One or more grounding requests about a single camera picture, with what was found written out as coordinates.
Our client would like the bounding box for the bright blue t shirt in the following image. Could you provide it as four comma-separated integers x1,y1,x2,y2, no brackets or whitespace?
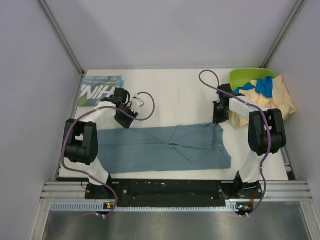
234,76,273,98

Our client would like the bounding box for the right aluminium corner post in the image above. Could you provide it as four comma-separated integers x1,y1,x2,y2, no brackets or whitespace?
259,0,307,69

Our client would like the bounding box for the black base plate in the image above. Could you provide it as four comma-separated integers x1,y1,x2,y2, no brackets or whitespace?
85,178,263,208

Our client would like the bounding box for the grey-blue t shirt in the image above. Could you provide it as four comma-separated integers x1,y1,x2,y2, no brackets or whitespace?
98,123,231,174

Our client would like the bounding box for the left aluminium corner post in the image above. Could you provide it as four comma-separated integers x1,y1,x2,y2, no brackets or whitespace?
36,0,85,77

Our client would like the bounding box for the aluminium corner post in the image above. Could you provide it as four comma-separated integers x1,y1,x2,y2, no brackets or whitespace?
259,0,307,69
36,0,85,77

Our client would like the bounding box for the green plastic basket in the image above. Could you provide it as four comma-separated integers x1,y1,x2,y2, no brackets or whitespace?
229,68,279,92

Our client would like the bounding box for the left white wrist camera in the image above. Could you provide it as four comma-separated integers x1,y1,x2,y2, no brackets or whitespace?
127,93,145,113

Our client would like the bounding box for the light blue cable duct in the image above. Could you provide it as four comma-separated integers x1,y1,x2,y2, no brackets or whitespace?
49,199,253,213

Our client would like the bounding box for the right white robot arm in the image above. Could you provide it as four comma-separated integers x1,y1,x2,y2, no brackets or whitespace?
213,84,287,199

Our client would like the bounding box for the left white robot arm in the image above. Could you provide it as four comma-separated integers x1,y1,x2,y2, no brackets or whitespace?
61,88,145,199

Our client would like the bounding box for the cream yellow t shirt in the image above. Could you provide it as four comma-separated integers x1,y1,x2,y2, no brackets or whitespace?
240,75,297,120

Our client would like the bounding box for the folded printed blue t shirt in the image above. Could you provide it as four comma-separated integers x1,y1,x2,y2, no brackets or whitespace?
78,75,124,107

